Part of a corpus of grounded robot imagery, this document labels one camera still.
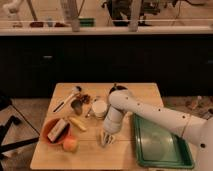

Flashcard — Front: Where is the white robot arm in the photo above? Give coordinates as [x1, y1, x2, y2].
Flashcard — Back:
[102, 89, 213, 171]

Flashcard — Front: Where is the brown small items pile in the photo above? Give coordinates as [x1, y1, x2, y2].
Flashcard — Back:
[80, 94, 91, 104]

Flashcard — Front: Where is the dark red bowl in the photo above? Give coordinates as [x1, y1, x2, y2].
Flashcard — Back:
[109, 85, 127, 94]

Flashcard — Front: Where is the black office chair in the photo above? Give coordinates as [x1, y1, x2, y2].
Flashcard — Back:
[0, 91, 40, 171]

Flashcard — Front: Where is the green plastic tray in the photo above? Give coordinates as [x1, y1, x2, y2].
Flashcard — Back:
[133, 114, 194, 169]

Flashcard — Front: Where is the yellow banana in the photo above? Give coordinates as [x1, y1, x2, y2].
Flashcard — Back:
[69, 117, 87, 131]

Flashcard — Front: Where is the orange apple fruit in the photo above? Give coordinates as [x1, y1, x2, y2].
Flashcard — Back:
[63, 136, 78, 152]

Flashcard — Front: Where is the white and black box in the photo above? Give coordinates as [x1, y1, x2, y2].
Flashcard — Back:
[47, 119, 68, 142]

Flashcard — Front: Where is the white cup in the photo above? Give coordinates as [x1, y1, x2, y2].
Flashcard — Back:
[92, 100, 108, 118]

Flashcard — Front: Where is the grey metal scoop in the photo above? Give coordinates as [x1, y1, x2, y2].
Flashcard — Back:
[71, 99, 83, 115]

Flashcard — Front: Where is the metal spoon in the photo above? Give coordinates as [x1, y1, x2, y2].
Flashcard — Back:
[85, 98, 98, 118]

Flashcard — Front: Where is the orange bowl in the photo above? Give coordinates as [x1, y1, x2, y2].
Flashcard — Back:
[41, 118, 70, 145]

